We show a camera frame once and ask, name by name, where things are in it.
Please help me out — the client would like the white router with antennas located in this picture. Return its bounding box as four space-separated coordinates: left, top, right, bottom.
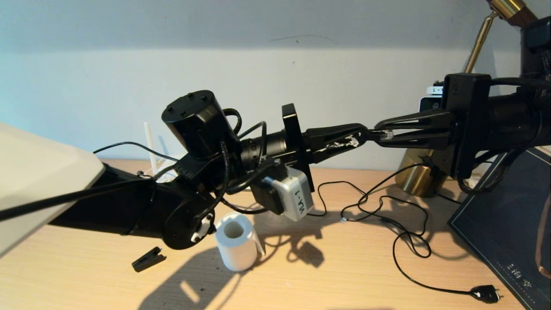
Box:
143 122 186 178

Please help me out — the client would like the brass desk lamp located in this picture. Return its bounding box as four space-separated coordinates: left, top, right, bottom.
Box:
395 0 539 198

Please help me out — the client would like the dark blue gift bag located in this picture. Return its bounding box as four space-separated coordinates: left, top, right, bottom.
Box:
448 146 551 310

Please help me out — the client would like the white toilet paper roll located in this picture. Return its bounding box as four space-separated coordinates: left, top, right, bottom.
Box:
214 212 266 272

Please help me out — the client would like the black plastic clip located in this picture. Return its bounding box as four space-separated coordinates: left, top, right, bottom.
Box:
132 246 167 273

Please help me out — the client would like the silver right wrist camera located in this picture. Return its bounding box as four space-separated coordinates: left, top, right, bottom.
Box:
420 86 444 113

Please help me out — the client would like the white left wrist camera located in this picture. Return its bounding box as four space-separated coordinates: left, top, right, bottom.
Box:
251 167 314 222

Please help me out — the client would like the black right camera cable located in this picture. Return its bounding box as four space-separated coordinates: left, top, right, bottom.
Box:
491 77 551 87

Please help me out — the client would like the braided left arm cable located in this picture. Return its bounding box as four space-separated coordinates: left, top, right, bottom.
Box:
207 141 231 216

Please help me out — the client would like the braided left gripper cable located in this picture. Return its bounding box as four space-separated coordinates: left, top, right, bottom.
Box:
222 198 267 214

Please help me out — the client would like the black lamp power cable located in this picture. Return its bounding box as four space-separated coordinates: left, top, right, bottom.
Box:
340 183 503 304

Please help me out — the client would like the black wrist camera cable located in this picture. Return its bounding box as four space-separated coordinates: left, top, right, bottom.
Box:
0 121 285 222

